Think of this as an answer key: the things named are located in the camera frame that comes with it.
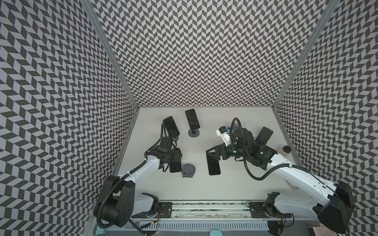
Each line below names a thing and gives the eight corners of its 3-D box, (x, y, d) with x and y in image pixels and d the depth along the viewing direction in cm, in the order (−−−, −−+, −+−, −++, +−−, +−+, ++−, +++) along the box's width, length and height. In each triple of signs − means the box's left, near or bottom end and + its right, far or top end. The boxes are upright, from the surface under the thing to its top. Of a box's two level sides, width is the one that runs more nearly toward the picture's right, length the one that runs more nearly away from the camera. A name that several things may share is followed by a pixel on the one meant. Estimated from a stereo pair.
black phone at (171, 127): (172, 143, 99) (169, 129, 86) (166, 134, 104) (162, 120, 91) (181, 137, 102) (178, 123, 89) (174, 129, 106) (171, 115, 93)
